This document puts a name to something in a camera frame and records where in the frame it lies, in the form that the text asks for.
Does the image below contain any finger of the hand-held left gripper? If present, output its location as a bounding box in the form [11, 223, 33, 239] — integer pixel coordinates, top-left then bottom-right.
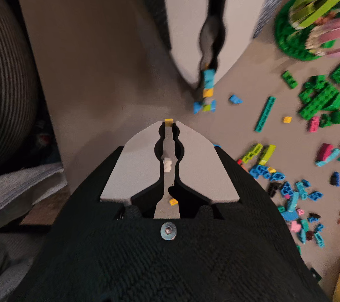
[163, 0, 213, 87]
[211, 0, 282, 84]

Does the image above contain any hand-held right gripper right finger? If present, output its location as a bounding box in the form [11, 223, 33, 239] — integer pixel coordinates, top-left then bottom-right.
[173, 121, 240, 205]

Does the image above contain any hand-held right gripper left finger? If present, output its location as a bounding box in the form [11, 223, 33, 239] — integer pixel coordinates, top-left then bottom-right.
[100, 121, 164, 205]

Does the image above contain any striped brick fish model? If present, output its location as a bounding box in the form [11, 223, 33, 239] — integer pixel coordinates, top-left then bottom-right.
[193, 69, 217, 114]

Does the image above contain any grey desk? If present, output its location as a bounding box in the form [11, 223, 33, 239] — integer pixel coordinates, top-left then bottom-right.
[9, 0, 340, 294]

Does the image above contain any lime stepped brick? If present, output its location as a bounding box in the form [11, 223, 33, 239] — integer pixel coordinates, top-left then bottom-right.
[242, 143, 263, 163]

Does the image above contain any brick flower model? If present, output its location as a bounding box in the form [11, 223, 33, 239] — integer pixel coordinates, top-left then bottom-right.
[275, 0, 340, 61]

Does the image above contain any lime curved slope brick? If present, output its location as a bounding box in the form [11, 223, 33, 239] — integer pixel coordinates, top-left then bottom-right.
[258, 144, 276, 166]

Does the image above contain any long teal plate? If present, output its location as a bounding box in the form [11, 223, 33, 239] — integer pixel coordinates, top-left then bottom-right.
[255, 97, 276, 132]

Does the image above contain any pile of colourful bricks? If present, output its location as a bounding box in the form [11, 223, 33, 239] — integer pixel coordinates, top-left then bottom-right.
[250, 164, 340, 257]

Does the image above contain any person's grey sweatshirt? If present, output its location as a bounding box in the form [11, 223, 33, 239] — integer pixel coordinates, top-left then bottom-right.
[0, 163, 67, 209]

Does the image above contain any magenta slope brick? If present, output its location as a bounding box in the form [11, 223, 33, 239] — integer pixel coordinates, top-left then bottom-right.
[316, 143, 334, 162]

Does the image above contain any turquoise slope brick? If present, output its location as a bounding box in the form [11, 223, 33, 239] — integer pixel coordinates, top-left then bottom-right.
[316, 149, 340, 167]

